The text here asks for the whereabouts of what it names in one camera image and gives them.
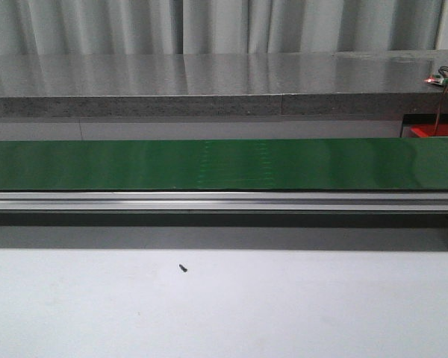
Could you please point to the grey stone counter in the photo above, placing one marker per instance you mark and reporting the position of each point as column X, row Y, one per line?
column 386, row 83

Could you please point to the red plastic tray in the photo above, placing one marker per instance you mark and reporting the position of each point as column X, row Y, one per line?
column 424, row 131

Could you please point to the green conveyor belt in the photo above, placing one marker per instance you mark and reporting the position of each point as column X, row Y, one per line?
column 225, row 164

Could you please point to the small circuit board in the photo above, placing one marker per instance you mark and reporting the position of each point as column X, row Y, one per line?
column 437, row 80

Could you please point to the grey curtain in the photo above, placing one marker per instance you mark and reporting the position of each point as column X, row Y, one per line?
column 216, row 27

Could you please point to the aluminium conveyor frame rail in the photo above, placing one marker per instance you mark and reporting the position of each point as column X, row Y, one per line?
column 326, row 201

